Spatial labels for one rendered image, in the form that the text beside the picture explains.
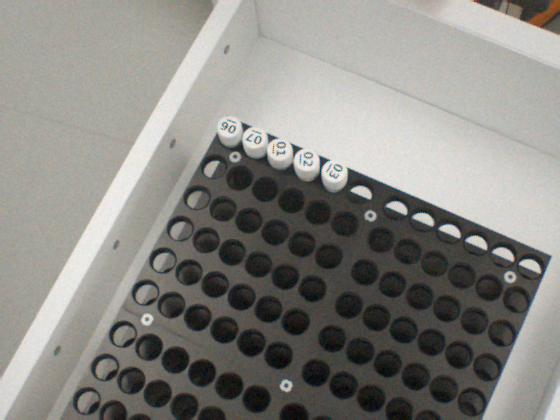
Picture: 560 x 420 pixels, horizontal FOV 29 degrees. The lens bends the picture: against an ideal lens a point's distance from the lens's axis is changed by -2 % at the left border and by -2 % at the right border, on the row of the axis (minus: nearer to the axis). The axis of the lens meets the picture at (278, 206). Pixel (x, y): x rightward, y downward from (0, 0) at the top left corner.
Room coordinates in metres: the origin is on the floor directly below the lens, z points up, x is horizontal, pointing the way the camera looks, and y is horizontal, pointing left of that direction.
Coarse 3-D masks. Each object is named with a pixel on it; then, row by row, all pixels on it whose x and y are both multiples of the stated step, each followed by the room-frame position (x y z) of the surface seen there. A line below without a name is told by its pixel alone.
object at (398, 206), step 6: (360, 186) 0.23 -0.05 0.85; (360, 192) 0.22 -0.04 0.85; (366, 192) 0.22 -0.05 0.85; (390, 204) 0.21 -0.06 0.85; (396, 204) 0.21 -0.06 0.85; (402, 204) 0.21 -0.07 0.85; (396, 210) 0.21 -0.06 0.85; (402, 210) 0.21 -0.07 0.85; (414, 216) 0.20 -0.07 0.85; (420, 216) 0.20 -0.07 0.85; (426, 216) 0.20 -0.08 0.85; (426, 222) 0.20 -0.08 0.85; (432, 222) 0.20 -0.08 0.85
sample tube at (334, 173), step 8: (336, 160) 0.21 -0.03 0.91; (328, 168) 0.21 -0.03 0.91; (336, 168) 0.21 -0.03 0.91; (344, 168) 0.21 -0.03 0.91; (328, 176) 0.21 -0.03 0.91; (336, 176) 0.21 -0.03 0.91; (344, 176) 0.21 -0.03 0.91; (328, 184) 0.20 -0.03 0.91; (336, 184) 0.20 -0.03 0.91; (344, 184) 0.20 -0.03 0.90
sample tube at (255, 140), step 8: (256, 128) 0.24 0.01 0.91; (248, 136) 0.23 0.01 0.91; (256, 136) 0.23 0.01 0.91; (264, 136) 0.23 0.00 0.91; (248, 144) 0.23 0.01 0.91; (256, 144) 0.23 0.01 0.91; (264, 144) 0.23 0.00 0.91; (248, 152) 0.23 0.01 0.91; (256, 152) 0.23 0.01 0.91; (264, 152) 0.23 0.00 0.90
